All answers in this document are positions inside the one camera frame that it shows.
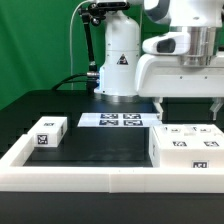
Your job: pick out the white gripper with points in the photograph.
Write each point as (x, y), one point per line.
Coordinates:
(160, 73)

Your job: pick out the white cabinet body box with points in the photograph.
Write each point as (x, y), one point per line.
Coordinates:
(191, 156)

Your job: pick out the white cabinet top block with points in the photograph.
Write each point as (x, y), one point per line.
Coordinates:
(48, 131)

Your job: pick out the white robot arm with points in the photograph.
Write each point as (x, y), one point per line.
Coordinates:
(183, 63)

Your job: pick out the white marker base sheet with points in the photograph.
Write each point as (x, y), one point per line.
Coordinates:
(118, 120)

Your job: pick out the white U-shaped fence frame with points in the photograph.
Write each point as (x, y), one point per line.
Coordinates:
(15, 175)

